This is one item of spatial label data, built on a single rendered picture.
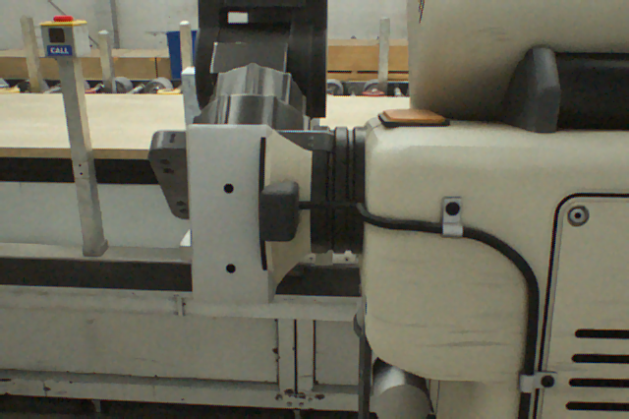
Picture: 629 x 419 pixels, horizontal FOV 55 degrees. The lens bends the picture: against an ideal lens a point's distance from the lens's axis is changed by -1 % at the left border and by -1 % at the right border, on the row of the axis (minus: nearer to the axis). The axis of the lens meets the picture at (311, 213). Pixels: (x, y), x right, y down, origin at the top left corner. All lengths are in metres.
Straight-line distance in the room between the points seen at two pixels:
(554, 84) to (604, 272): 0.09
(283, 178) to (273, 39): 0.16
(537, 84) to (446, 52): 0.05
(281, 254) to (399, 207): 0.10
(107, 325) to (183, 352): 0.24
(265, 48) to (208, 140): 0.12
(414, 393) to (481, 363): 0.18
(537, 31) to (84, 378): 1.83
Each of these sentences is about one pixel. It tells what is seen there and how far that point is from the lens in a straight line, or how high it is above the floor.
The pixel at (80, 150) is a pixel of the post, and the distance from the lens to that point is 1.42.
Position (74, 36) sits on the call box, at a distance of 1.35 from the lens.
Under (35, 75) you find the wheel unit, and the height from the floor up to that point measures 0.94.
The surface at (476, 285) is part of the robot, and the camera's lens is 0.31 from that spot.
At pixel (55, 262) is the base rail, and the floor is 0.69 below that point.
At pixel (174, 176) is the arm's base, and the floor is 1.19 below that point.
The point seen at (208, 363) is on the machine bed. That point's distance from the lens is 1.88.
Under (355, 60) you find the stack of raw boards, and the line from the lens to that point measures 7.17.
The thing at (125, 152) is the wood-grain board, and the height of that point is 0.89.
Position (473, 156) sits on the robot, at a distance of 0.30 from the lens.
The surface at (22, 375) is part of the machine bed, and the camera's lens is 2.11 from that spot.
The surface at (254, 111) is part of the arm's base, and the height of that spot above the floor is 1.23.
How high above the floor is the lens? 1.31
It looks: 22 degrees down
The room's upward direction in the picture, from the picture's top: straight up
